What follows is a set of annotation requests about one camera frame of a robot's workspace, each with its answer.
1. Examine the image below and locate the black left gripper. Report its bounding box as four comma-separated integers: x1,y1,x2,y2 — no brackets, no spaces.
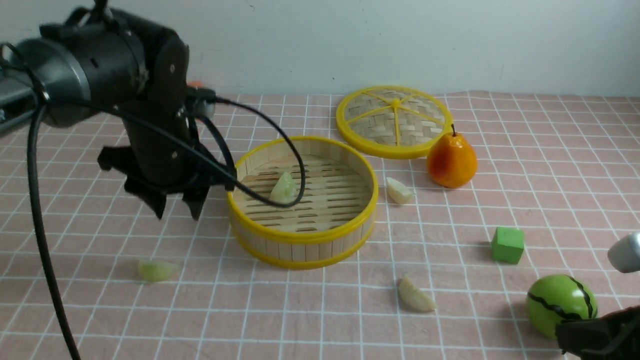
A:
98,9,237,221

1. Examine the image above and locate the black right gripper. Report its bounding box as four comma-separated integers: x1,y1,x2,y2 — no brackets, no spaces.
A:
555,306,640,360

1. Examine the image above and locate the green dumpling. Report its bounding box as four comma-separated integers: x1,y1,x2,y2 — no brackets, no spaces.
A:
270,171,298,203
137,260,181,283

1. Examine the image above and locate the white dumpling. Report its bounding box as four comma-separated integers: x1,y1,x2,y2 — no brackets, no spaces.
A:
397,274,437,313
386,177,415,205

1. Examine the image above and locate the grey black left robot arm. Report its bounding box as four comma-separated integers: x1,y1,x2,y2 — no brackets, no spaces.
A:
1,0,237,220

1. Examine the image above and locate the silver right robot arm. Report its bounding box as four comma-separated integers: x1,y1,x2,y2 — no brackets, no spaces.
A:
555,232,640,360

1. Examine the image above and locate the yellow bamboo steamer tray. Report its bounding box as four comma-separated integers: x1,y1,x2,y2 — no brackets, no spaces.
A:
227,136,378,270

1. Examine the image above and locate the yellow bamboo steamer lid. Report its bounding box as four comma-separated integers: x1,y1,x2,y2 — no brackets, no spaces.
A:
335,85,453,160

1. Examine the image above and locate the green toy watermelon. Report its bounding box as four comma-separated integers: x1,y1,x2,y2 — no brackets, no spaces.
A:
525,274,599,340

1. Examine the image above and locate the green foam cube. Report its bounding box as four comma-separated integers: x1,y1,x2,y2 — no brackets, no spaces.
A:
490,226,525,265

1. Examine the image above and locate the pink checkered tablecloth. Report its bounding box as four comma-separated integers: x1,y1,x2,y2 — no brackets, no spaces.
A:
0,90,640,360

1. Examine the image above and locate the orange yellow toy pear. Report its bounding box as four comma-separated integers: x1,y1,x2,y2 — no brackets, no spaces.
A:
426,124,478,189

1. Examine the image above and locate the black cable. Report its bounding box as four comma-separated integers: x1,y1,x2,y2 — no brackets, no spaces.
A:
0,42,307,360

